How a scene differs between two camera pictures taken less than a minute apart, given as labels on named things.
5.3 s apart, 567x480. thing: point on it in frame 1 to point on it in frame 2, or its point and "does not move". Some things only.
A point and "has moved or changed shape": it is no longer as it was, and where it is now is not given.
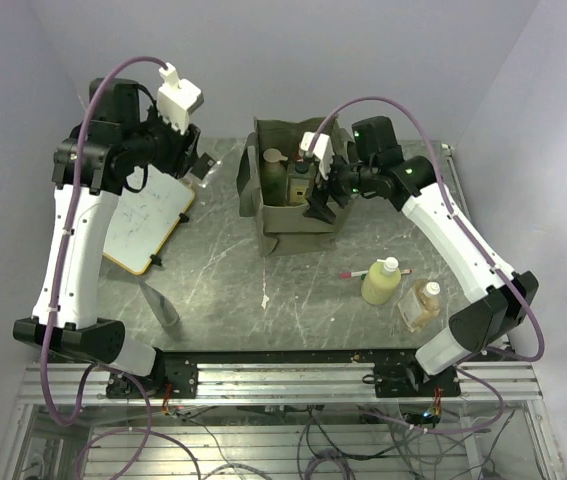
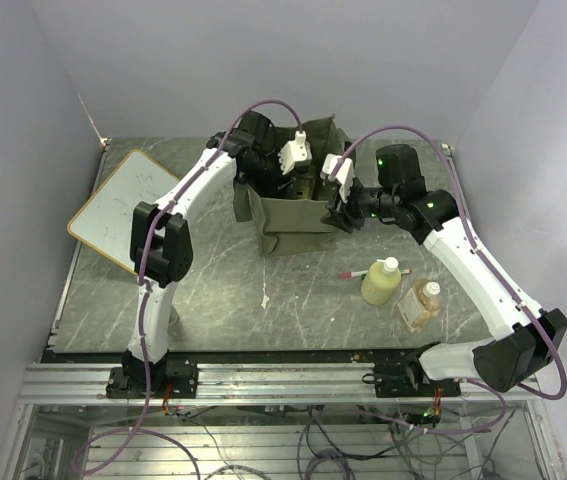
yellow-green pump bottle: x=380 y=279 does not move
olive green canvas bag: x=283 y=230 has moved or changed shape
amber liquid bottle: x=419 y=304 does not move
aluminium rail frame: x=87 y=384 does not move
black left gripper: x=184 y=153 to x=278 y=187
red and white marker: x=365 y=272 does not move
